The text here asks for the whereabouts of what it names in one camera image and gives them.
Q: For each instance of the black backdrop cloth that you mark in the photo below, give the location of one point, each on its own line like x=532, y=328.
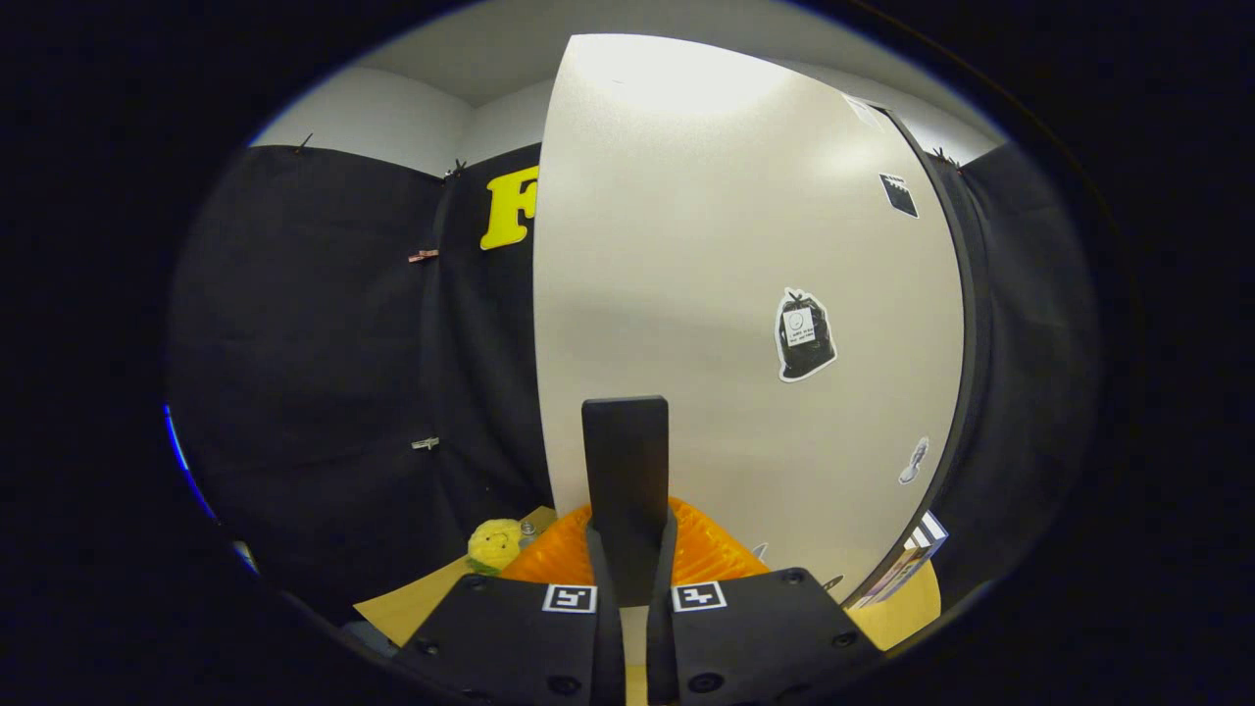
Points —
x=294, y=343

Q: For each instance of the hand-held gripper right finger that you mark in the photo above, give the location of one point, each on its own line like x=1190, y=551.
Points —
x=659, y=647

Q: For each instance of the yellow plush toy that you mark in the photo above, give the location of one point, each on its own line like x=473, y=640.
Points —
x=493, y=544

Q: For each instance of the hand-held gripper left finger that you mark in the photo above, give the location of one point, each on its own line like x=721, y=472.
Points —
x=608, y=647

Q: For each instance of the beige cabinet door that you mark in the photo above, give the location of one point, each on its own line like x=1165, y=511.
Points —
x=686, y=294

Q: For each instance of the red cloth clip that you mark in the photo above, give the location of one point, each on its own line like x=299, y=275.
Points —
x=424, y=256

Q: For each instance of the silver cloth clip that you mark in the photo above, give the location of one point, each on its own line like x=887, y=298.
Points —
x=425, y=443

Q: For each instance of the grey cabinet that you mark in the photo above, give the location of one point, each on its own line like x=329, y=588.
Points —
x=978, y=324

